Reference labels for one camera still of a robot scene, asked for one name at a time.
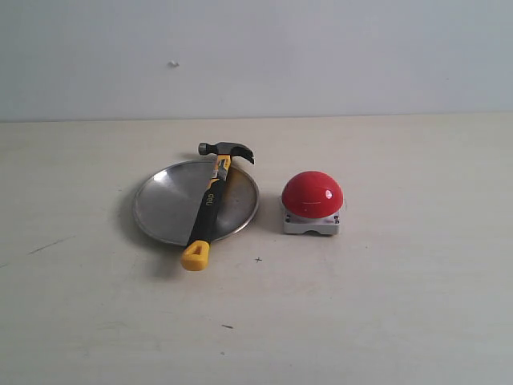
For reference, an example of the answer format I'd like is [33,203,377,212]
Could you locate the yellow black claw hammer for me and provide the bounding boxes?
[180,142,254,271]

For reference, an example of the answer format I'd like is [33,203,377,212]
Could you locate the red dome push button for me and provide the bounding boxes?
[281,171,344,236]

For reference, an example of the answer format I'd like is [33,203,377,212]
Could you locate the round stainless steel plate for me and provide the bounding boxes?
[132,159,259,246]

